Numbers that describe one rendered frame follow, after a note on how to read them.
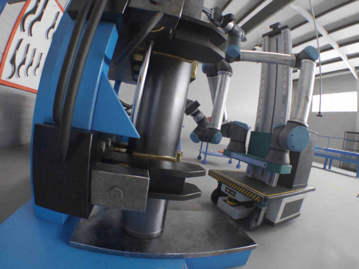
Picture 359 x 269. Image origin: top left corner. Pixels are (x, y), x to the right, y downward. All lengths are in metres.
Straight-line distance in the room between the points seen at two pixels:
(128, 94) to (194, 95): 4.58
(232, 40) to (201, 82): 11.43
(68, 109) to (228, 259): 0.87
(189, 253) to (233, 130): 1.12
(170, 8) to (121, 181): 0.42
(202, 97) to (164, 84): 11.70
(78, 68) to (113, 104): 0.15
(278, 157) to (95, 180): 1.08
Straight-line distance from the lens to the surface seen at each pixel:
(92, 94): 0.40
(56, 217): 0.89
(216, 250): 0.83
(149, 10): 0.45
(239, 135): 1.53
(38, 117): 0.79
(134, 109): 0.50
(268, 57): 1.29
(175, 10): 0.46
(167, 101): 0.63
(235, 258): 0.94
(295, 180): 1.57
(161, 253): 0.74
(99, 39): 0.44
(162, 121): 0.63
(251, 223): 1.30
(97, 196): 0.41
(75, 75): 0.30
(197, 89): 12.29
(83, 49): 0.31
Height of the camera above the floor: 0.65
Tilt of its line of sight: 2 degrees down
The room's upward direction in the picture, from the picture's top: 10 degrees clockwise
